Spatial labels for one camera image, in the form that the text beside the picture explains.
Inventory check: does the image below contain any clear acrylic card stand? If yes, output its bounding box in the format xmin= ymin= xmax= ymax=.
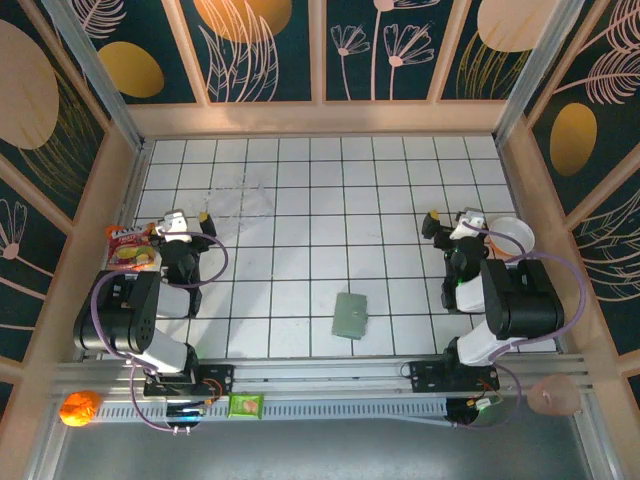
xmin=202 ymin=182 xmax=276 ymax=224

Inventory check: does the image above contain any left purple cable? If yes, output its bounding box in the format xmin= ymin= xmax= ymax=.
xmin=92 ymin=230 xmax=231 ymax=432

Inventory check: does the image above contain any grey slotted cable duct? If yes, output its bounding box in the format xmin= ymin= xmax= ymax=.
xmin=92 ymin=397 xmax=451 ymax=426

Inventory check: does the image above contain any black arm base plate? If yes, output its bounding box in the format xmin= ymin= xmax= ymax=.
xmin=143 ymin=363 xmax=236 ymax=399
xmin=408 ymin=359 xmax=501 ymax=396

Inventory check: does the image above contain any red fruit snack packet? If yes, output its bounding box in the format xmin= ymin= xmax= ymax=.
xmin=103 ymin=222 xmax=162 ymax=274

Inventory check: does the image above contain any white orange bowl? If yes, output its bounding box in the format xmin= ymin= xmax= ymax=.
xmin=487 ymin=215 xmax=536 ymax=259

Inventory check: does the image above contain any purple cable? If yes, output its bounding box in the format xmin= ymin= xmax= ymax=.
xmin=92 ymin=230 xmax=231 ymax=432
xmin=452 ymin=222 xmax=589 ymax=430

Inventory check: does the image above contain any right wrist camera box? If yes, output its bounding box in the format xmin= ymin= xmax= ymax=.
xmin=449 ymin=208 xmax=487 ymax=241

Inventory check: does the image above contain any pink round ball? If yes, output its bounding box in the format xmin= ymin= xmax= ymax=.
xmin=528 ymin=374 xmax=582 ymax=416

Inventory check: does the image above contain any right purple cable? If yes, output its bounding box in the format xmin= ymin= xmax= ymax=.
xmin=452 ymin=222 xmax=589 ymax=430

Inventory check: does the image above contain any black controller box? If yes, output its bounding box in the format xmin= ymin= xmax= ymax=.
xmin=444 ymin=397 xmax=501 ymax=429
xmin=166 ymin=402 xmax=209 ymax=431

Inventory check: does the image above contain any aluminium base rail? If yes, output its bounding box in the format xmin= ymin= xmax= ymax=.
xmin=49 ymin=352 xmax=596 ymax=401

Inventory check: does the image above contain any orange crinkled ball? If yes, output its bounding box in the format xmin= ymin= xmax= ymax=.
xmin=58 ymin=389 xmax=104 ymax=428

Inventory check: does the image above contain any green snack packet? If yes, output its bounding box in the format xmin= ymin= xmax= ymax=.
xmin=227 ymin=393 xmax=265 ymax=420

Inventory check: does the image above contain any aluminium frame post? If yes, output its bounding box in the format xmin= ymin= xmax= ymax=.
xmin=42 ymin=0 xmax=151 ymax=151
xmin=492 ymin=0 xmax=571 ymax=146

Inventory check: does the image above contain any green card holder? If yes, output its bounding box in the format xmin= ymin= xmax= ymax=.
xmin=330 ymin=292 xmax=370 ymax=342

